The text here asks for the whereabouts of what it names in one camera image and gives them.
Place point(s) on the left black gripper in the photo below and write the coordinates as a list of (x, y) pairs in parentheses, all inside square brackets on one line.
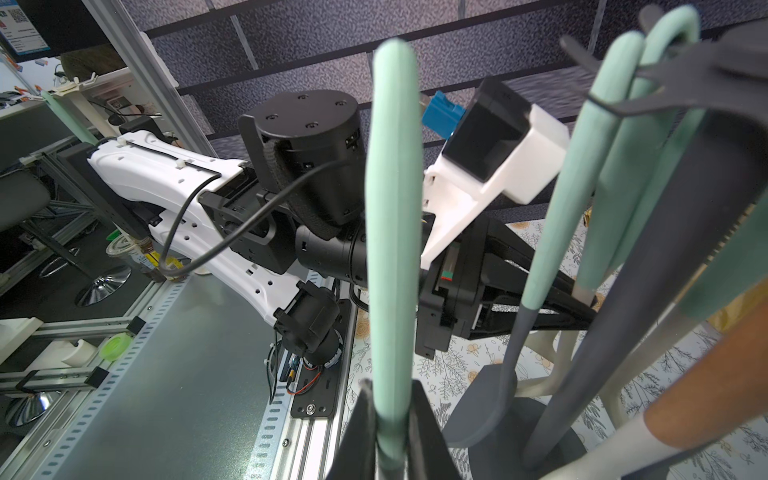
[(487, 265)]

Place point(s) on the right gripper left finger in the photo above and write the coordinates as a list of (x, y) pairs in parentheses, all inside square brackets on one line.
[(355, 458)]

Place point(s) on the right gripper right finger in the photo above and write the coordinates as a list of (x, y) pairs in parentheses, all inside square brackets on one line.
[(428, 457)]

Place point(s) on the green handle grey turner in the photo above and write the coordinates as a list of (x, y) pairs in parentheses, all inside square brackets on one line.
[(393, 208)]

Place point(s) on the green handle cream utensil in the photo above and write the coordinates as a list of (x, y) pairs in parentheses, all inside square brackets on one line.
[(631, 160)]

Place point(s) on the wooden handle white spatula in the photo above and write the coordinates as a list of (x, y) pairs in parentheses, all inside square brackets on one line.
[(725, 389)]

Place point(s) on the grey utensil rack stand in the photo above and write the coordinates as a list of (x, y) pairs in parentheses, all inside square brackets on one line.
[(712, 165)]

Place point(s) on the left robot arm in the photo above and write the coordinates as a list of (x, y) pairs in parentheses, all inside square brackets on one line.
[(299, 199)]

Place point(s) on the green handle grey utensil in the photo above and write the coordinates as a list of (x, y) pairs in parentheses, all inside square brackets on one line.
[(490, 395)]

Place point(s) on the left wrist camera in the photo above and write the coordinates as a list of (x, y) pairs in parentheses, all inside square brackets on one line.
[(502, 145)]

